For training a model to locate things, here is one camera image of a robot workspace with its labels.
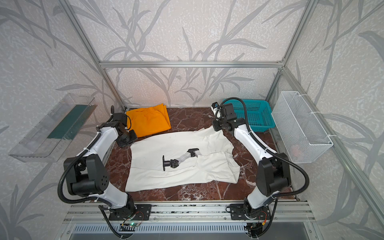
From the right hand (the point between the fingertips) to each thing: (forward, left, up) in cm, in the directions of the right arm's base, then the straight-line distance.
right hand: (216, 116), depth 88 cm
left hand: (-9, +49, -8) cm, 50 cm away
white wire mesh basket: (-24, -34, +14) cm, 44 cm away
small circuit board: (-52, +43, -19) cm, 70 cm away
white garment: (-25, +43, -20) cm, 53 cm away
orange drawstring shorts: (+10, +50, -16) cm, 54 cm away
